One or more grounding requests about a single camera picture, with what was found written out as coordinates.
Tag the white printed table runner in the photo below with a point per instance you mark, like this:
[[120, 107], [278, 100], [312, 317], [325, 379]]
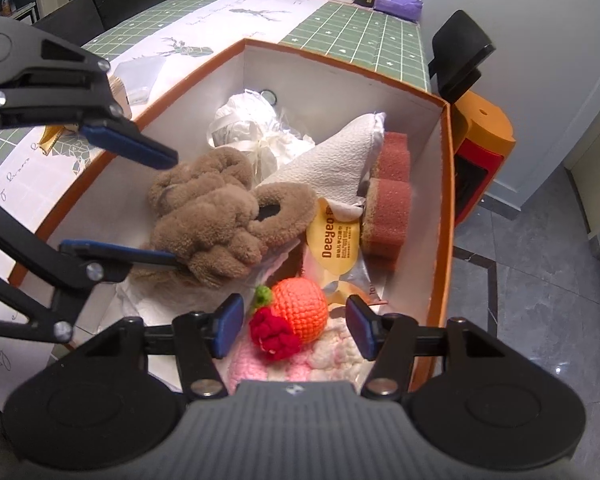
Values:
[[220, 25]]

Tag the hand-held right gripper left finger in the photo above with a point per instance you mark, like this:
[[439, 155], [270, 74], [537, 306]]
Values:
[[230, 325]]

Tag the clear bag of white stuffing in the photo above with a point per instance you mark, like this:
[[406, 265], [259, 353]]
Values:
[[245, 120]]

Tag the pink knitted cloth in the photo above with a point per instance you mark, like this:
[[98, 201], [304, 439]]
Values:
[[265, 371]]

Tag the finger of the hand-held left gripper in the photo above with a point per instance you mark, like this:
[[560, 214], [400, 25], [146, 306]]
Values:
[[120, 254], [130, 147]]

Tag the wooden perforated box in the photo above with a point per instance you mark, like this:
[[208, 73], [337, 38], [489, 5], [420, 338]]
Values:
[[119, 96]]

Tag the snack packet with yellow label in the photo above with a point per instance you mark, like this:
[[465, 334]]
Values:
[[335, 245]]

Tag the brown plush toy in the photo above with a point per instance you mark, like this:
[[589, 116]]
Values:
[[205, 210]]

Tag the purple tissue pack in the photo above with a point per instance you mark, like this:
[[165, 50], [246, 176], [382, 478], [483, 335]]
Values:
[[399, 2]]

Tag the grey quilted oven mitt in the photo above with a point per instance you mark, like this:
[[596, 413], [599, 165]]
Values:
[[330, 160]]

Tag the orange cardboard box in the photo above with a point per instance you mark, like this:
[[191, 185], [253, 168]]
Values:
[[330, 80]]

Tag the orange crochet fruit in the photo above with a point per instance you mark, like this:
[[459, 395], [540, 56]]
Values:
[[302, 310]]

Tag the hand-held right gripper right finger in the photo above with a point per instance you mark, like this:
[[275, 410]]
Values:
[[357, 330]]

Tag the red sponge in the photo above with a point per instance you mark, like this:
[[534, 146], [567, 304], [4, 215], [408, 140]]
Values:
[[387, 210]]

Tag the red crochet strawberry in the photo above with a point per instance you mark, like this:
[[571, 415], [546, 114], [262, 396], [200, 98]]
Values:
[[272, 335]]

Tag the white cabinet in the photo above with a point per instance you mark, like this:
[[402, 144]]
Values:
[[597, 180]]

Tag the spray bottle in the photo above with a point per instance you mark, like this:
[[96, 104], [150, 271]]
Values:
[[7, 4]]

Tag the clear plastic bag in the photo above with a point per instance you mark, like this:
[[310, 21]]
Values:
[[140, 75]]

